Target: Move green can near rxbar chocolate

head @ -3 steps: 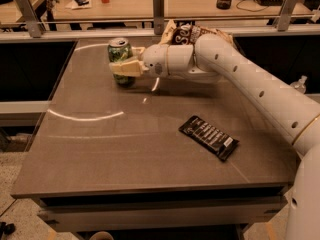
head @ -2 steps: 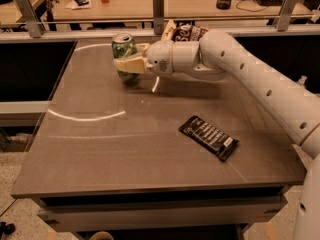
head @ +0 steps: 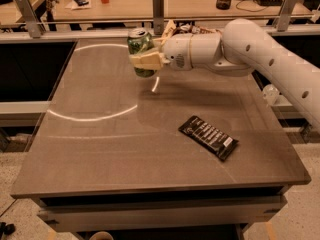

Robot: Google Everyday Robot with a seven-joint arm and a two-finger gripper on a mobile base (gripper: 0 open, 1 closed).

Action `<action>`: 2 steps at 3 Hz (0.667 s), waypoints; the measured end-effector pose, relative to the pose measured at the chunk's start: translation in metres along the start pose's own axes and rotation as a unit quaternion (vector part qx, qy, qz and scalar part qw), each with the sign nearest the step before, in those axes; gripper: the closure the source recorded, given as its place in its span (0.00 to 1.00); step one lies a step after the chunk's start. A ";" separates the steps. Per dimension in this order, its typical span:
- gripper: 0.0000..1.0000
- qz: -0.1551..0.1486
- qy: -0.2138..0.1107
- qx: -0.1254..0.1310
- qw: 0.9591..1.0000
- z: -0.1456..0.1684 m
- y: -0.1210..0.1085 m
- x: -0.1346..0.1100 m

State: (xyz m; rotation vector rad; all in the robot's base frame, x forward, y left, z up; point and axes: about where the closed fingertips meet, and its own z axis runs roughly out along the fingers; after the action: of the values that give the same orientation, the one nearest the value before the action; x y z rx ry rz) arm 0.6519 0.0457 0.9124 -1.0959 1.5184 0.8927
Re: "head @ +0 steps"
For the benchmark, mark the middle metal rail bracket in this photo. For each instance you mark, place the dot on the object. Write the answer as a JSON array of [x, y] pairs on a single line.
[[158, 16]]

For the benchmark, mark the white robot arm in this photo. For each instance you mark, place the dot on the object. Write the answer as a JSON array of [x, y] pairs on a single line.
[[237, 50]]

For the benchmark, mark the green soda can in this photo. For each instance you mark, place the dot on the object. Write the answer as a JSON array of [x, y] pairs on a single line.
[[140, 40]]

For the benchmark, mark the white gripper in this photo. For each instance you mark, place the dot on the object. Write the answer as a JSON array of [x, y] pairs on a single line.
[[176, 50]]

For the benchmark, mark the black mesh cup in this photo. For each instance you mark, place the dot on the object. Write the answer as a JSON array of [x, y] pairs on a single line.
[[223, 4]]

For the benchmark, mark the brown yellow chip bag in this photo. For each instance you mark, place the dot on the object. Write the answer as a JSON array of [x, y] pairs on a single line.
[[183, 28]]

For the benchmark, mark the left metal rail bracket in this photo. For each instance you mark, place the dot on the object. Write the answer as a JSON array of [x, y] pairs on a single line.
[[33, 25]]

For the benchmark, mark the black rxbar chocolate wrapper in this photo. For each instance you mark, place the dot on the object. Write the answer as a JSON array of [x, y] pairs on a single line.
[[209, 137]]

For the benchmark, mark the metal rail bracket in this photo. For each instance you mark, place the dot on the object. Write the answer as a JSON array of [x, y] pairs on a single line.
[[158, 16], [33, 25], [285, 13]]

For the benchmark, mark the right metal rail bracket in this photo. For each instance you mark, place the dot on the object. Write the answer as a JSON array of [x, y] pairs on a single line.
[[285, 13]]

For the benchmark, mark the clear plastic bottle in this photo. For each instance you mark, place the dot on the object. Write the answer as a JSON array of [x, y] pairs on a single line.
[[270, 94]]

